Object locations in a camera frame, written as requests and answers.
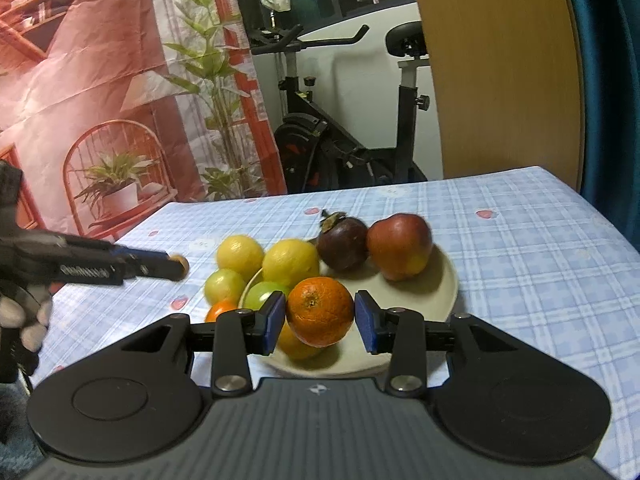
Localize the printed wall backdrop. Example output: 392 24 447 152
0 0 288 241

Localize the person's left hand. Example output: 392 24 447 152
0 292 53 356

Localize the dark purple mangosteen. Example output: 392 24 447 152
316 209 371 273

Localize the yellowish green apple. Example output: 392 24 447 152
204 268 247 307

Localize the beige plate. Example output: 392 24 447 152
237 240 459 378

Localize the blue rug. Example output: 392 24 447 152
0 380 46 468

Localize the yellowish orange tangerine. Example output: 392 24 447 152
276 322 326 361

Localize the red apple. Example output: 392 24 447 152
366 213 434 282

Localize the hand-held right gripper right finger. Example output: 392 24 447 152
353 289 526 399

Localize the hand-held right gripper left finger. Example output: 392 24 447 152
117 290 288 398

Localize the wooden door panel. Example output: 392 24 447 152
404 0 586 193

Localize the black exercise bike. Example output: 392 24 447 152
250 22 432 193

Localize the yellow lemon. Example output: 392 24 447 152
216 235 266 283
261 239 321 289

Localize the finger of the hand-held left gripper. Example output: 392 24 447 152
112 245 187 282

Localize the bright green apple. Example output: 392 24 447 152
243 281 291 311

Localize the blue curtain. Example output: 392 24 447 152
557 0 640 256

